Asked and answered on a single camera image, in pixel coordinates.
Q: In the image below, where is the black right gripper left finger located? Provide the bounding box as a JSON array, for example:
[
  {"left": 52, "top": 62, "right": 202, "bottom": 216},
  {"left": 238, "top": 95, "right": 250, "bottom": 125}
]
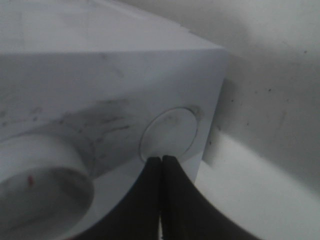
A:
[{"left": 75, "top": 157, "right": 162, "bottom": 240}]

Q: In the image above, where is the round door release button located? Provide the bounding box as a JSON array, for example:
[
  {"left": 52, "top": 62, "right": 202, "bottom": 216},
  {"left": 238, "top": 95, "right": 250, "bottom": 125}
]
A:
[{"left": 139, "top": 107, "right": 198, "bottom": 162}]

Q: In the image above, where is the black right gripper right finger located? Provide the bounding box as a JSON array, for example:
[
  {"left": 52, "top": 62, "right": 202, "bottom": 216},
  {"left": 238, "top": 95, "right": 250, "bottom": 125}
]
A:
[{"left": 161, "top": 155, "right": 253, "bottom": 240}]

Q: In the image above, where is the white microwave oven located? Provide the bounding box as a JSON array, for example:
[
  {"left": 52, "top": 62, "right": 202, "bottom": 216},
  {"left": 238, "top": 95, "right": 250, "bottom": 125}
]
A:
[{"left": 0, "top": 0, "right": 228, "bottom": 240}]

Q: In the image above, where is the white timer knob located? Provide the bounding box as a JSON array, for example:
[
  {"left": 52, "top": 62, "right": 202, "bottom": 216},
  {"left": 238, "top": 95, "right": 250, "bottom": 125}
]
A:
[{"left": 0, "top": 134, "right": 94, "bottom": 240}]

